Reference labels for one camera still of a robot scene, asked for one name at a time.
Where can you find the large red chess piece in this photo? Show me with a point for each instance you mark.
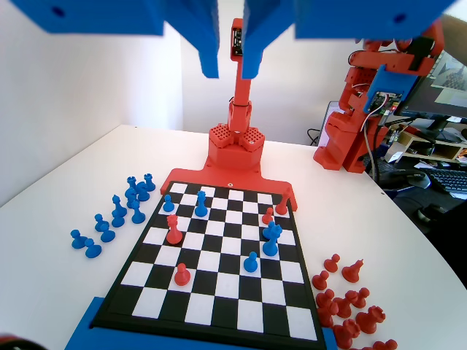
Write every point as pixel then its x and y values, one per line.
pixel 353 272

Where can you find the black computer monitor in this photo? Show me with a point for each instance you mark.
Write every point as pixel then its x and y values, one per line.
pixel 419 95

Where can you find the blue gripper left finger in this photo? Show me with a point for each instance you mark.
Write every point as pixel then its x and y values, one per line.
pixel 109 14

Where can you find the grey computer mouse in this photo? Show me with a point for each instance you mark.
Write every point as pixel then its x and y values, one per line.
pixel 416 179

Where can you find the black white chessboard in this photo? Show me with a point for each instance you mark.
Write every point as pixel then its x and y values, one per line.
pixel 226 255

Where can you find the black office chair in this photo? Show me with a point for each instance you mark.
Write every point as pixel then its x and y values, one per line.
pixel 423 218

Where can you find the blue chess knight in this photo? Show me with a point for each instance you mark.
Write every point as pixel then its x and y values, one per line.
pixel 130 197
pixel 140 186

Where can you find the black keyboard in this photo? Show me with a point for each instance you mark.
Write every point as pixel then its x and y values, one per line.
pixel 448 182

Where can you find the blue knight on board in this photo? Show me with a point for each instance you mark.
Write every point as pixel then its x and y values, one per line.
pixel 200 208

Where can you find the red chess pawn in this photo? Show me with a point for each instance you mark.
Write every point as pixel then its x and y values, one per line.
pixel 331 264
pixel 363 297
pixel 324 299
pixel 181 277
pixel 320 280
pixel 267 217

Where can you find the blue controller board holder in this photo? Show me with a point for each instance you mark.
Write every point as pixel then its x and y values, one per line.
pixel 386 78

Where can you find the blue board mounting plate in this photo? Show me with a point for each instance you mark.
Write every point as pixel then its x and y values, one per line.
pixel 84 328

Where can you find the red chess bishop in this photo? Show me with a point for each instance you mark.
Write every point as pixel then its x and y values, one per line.
pixel 326 317

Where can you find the red chess king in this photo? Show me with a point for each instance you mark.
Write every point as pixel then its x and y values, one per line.
pixel 281 207

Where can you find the controller circuit board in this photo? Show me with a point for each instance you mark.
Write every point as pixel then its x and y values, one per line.
pixel 383 99

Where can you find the blue chess rook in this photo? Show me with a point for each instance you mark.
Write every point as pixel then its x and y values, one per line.
pixel 131 181
pixel 148 181

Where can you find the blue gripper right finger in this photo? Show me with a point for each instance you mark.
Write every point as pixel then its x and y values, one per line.
pixel 346 16

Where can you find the red idle robot arm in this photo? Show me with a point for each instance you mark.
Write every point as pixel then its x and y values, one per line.
pixel 335 146

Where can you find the tall blue chess piece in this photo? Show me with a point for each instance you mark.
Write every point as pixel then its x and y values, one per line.
pixel 116 213

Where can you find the blue chess king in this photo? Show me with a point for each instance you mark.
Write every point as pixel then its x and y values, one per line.
pixel 269 248

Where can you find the wooden monitor riser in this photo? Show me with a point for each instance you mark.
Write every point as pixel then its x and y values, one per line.
pixel 416 140

